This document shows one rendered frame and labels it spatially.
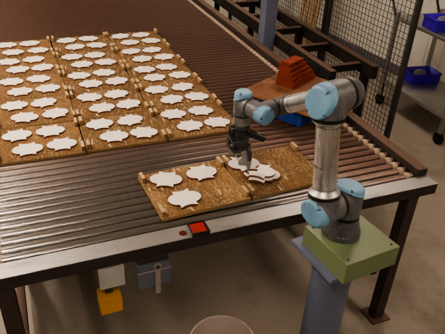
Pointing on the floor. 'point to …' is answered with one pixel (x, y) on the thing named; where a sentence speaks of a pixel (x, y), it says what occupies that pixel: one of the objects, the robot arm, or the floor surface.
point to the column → (322, 297)
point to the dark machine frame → (349, 62)
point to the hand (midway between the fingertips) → (244, 164)
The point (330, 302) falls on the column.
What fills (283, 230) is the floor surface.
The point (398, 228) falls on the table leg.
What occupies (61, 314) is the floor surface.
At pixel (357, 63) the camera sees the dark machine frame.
